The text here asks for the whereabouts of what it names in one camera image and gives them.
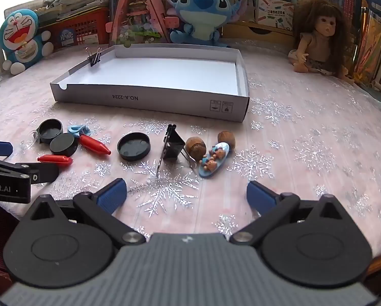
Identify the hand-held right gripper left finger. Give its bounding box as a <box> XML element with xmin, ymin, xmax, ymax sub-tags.
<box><xmin>28</xmin><ymin>178</ymin><xmax>146</xmax><ymax>246</ymax></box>

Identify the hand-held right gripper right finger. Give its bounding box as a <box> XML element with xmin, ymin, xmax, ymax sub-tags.
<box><xmin>230</xmin><ymin>181</ymin><xmax>347</xmax><ymax>245</ymax></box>

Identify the short red plastic cylinder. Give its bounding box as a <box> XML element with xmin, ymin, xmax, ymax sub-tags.
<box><xmin>37</xmin><ymin>155</ymin><xmax>73</xmax><ymax>167</ymax></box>

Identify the black round puck container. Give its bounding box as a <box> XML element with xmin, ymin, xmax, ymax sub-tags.
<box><xmin>49</xmin><ymin>134</ymin><xmax>79</xmax><ymax>157</ymax></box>

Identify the clear plastic dome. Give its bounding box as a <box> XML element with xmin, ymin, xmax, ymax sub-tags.
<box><xmin>28</xmin><ymin>127</ymin><xmax>41</xmax><ymax>145</ymax></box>

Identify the black round lid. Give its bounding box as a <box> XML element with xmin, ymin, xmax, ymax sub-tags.
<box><xmin>117</xmin><ymin>132</ymin><xmax>152</xmax><ymax>162</ymax></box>

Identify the long red plastic cylinder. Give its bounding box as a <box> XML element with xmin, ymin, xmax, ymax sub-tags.
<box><xmin>78</xmin><ymin>135</ymin><xmax>111</xmax><ymax>157</ymax></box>

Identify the plain blue hair clip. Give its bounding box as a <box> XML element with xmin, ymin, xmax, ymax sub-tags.
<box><xmin>67</xmin><ymin>124</ymin><xmax>92</xmax><ymax>138</ymax></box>

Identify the blue bear hair clip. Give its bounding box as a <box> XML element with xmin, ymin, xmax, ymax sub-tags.
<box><xmin>198</xmin><ymin>142</ymin><xmax>231</xmax><ymax>178</ymax></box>

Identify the brown walnut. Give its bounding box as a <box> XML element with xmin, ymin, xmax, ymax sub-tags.
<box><xmin>217</xmin><ymin>130</ymin><xmax>236</xmax><ymax>151</ymax></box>
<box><xmin>185</xmin><ymin>136</ymin><xmax>207</xmax><ymax>160</ymax></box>

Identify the large black binder clip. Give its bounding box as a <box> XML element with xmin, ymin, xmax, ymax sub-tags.
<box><xmin>155</xmin><ymin>124</ymin><xmax>198</xmax><ymax>179</ymax></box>

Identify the white cardboard box tray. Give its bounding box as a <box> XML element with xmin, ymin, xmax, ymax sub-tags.
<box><xmin>49</xmin><ymin>44</ymin><xmax>250</xmax><ymax>123</ymax></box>

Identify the blue cat plush toy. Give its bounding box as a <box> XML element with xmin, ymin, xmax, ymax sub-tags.
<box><xmin>0</xmin><ymin>9</ymin><xmax>55</xmax><ymax>75</ymax></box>

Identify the small black binder clip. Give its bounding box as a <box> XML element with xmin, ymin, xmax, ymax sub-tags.
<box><xmin>85</xmin><ymin>46</ymin><xmax>102</xmax><ymax>67</ymax></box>

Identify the red plastic basket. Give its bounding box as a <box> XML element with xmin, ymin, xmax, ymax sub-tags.
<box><xmin>38</xmin><ymin>6</ymin><xmax>111</xmax><ymax>50</ymax></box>

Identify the wooden drawer unit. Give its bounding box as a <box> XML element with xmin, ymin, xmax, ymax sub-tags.
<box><xmin>222</xmin><ymin>21</ymin><xmax>297</xmax><ymax>49</ymax></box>

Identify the brown-haired baby doll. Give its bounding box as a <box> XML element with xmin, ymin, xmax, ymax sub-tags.
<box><xmin>288</xmin><ymin>0</ymin><xmax>357</xmax><ymax>85</ymax></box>

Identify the small pink box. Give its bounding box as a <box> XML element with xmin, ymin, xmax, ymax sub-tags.
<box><xmin>160</xmin><ymin>12</ymin><xmax>180</xmax><ymax>31</ymax></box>

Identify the pink triangular display house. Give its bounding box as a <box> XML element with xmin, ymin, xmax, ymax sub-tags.
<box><xmin>108</xmin><ymin>0</ymin><xmax>172</xmax><ymax>47</ymax></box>

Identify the white printed cardboard box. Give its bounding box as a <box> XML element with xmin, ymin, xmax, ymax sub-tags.
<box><xmin>254</xmin><ymin>0</ymin><xmax>294</xmax><ymax>29</ymax></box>

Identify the blue alien plush toy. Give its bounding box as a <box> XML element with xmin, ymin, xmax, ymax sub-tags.
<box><xmin>166</xmin><ymin>0</ymin><xmax>248</xmax><ymax>47</ymax></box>

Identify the row of thin upright books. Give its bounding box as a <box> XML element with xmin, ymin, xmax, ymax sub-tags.
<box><xmin>337</xmin><ymin>0</ymin><xmax>381</xmax><ymax>86</ymax></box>

